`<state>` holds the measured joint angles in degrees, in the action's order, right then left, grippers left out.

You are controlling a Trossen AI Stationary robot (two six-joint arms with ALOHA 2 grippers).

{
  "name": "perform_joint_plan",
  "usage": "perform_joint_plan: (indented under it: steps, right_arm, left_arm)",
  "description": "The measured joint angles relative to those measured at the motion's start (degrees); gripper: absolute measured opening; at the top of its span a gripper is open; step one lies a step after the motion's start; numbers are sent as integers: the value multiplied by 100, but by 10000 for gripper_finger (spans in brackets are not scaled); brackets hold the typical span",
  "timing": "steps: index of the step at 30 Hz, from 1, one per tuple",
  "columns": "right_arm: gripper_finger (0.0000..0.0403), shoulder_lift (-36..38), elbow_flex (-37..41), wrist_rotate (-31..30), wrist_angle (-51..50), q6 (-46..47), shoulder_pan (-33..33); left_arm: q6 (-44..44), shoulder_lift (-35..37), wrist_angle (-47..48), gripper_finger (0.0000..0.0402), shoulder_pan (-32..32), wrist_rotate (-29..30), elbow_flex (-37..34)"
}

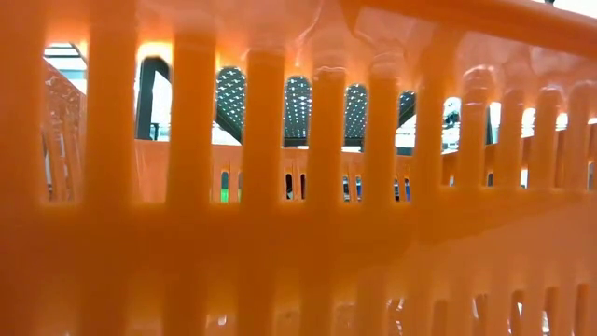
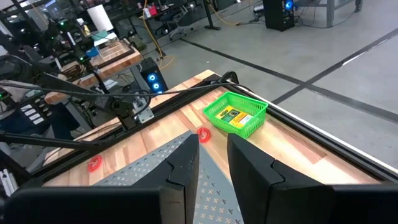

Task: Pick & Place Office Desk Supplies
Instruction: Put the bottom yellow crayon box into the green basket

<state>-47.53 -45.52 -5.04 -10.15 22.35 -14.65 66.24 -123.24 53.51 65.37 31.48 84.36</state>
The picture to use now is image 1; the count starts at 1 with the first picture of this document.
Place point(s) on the grey perforated metal riser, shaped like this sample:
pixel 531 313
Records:
pixel 297 109

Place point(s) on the red plastic basket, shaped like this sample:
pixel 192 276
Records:
pixel 298 233

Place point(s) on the green plastic basket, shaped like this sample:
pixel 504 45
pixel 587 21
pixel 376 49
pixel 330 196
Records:
pixel 224 192

